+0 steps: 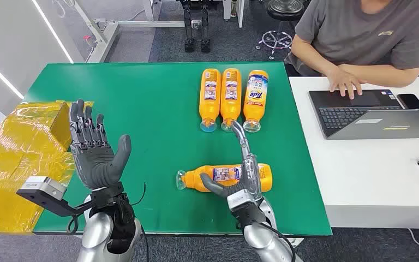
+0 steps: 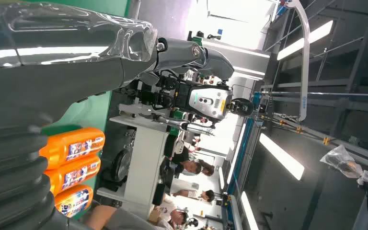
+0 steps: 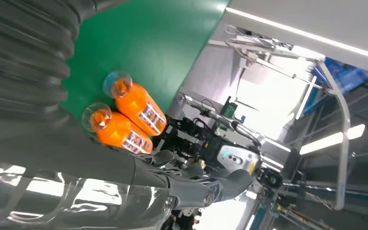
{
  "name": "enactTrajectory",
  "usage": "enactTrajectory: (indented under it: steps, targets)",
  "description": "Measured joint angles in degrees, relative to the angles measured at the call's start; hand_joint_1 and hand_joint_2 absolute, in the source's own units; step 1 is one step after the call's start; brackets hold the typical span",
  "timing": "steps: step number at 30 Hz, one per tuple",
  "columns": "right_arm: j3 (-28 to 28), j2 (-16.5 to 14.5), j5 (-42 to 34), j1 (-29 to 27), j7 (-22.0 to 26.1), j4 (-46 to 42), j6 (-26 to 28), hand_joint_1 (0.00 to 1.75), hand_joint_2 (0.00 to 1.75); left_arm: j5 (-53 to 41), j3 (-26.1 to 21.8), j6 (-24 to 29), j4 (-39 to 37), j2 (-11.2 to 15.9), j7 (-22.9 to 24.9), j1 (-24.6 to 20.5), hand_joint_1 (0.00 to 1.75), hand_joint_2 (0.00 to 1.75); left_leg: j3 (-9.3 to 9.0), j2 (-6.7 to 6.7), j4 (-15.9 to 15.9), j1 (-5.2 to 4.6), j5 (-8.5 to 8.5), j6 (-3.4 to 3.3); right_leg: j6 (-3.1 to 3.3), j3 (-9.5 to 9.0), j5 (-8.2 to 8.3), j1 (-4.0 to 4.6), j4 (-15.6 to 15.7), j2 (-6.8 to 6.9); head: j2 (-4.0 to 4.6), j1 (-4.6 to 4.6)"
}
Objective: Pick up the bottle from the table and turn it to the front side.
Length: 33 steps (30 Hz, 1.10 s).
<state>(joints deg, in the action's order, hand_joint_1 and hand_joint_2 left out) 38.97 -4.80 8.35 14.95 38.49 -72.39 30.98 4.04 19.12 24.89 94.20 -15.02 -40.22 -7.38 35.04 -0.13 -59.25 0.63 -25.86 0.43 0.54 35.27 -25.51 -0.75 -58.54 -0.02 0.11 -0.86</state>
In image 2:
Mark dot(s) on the black round stool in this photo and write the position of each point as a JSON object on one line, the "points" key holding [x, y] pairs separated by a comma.
{"points": [[122, 165]]}

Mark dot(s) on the person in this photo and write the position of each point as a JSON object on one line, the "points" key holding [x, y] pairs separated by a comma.
{"points": [[206, 169], [130, 222], [187, 189], [179, 155], [168, 212]]}

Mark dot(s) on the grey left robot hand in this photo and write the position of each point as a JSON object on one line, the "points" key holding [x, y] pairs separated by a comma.
{"points": [[60, 63]]}

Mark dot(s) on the clear plastic wrapped object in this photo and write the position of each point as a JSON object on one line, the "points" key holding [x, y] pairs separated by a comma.
{"points": [[342, 162]]}

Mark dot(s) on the white gantry frame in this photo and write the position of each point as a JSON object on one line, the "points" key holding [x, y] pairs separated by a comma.
{"points": [[305, 63]]}

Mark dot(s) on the long ceiling light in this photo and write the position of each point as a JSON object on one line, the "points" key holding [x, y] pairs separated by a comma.
{"points": [[249, 211], [280, 155], [304, 39]]}

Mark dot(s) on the orange detergent bottle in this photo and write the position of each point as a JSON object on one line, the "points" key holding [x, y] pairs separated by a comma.
{"points": [[76, 174], [76, 200], [76, 147]]}

